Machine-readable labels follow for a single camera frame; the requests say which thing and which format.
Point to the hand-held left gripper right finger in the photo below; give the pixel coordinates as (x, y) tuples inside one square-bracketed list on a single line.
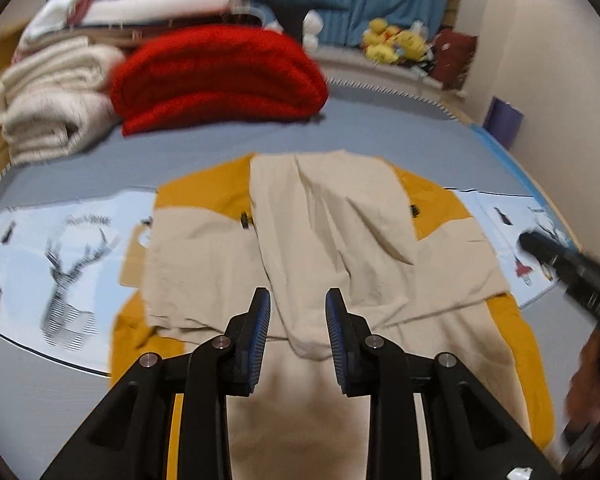
[(336, 340)]

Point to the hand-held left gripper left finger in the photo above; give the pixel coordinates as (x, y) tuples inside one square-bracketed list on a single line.
[(260, 330)]

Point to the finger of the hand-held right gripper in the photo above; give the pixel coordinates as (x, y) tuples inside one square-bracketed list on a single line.
[(542, 250)]

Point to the beige and yellow hooded jacket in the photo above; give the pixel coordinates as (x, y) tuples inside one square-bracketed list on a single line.
[(330, 210)]

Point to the person's right hand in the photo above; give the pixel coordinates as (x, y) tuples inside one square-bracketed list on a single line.
[(584, 385)]

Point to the purple box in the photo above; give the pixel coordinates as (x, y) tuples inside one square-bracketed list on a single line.
[(502, 122)]

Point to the wooden bed with grey sheet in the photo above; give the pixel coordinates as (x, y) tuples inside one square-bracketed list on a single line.
[(379, 125)]

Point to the dark red cushion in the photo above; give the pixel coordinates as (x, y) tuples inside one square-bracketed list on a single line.
[(452, 57)]

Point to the light blue deer printed cloth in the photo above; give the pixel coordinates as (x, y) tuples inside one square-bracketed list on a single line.
[(30, 270)]

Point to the yellow plush toy with blue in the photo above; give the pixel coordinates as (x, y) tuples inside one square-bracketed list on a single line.
[(410, 46)]

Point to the grey window seat cushion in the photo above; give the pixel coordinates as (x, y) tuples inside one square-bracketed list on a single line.
[(369, 70)]

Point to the red folded quilt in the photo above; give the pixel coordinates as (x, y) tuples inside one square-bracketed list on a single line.
[(215, 75)]

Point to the cream folded blanket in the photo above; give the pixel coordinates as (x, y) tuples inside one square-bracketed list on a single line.
[(50, 130), (55, 67)]

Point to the white plush toy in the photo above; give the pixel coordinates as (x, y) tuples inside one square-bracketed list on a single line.
[(313, 30)]

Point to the white folded pillow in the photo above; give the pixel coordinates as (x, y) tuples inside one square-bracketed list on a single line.
[(160, 2)]

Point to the white and pink cloth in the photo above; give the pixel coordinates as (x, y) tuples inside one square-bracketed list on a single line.
[(60, 5)]

